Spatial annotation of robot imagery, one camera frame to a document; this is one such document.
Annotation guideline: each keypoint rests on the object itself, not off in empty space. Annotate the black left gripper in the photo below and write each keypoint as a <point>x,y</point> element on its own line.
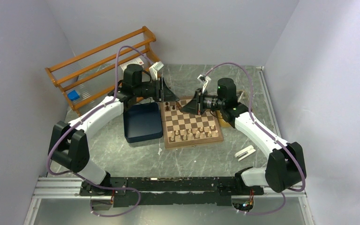
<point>162,93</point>

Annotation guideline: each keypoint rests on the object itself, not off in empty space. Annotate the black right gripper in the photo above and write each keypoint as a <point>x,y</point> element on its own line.
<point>196,106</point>

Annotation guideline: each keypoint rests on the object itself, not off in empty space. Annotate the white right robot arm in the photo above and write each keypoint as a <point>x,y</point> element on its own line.
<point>285,161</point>

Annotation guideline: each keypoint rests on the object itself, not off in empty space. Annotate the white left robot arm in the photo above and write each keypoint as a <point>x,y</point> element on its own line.
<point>69,142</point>

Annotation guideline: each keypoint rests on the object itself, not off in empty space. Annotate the wooden chess board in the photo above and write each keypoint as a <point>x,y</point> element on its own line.
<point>184,120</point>

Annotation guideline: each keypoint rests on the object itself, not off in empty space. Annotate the light chess pieces row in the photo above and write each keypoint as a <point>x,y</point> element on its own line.
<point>206,134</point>

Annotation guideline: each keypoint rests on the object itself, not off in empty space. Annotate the blue metal tin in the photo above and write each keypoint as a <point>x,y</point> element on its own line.
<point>142,122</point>

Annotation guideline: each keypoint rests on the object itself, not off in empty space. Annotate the white red box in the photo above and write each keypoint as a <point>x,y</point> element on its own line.
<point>134,63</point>

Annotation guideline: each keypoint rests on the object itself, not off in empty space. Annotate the orange wooden rack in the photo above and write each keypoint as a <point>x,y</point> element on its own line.
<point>92,73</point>

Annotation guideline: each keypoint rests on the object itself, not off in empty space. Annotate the blue small object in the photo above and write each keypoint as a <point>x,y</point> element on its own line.
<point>73,95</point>

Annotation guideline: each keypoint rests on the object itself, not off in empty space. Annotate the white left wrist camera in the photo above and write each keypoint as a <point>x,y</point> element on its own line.
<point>154,69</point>

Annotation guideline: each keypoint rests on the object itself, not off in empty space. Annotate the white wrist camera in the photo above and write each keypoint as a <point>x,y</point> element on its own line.
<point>205,82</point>
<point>154,69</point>

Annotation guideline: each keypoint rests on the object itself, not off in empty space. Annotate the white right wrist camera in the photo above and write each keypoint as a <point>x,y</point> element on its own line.
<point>205,82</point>

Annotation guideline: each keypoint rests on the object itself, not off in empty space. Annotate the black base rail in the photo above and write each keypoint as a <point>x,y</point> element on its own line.
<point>176,190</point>

